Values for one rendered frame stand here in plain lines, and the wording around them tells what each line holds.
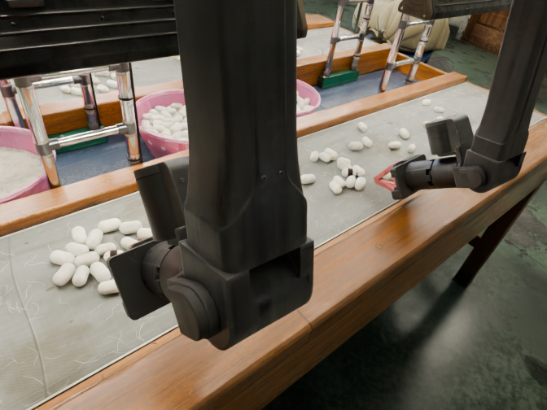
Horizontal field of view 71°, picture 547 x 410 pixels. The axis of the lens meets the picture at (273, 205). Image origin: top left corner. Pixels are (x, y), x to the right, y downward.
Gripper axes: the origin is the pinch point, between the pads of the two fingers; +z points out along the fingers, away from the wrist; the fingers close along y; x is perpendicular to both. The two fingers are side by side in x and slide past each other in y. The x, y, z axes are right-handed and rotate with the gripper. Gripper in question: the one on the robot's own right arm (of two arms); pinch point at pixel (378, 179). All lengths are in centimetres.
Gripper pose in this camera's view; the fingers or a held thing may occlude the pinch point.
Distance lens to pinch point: 86.6
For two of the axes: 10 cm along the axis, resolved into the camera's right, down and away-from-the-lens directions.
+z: -5.6, 0.2, 8.3
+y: -7.7, 3.4, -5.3
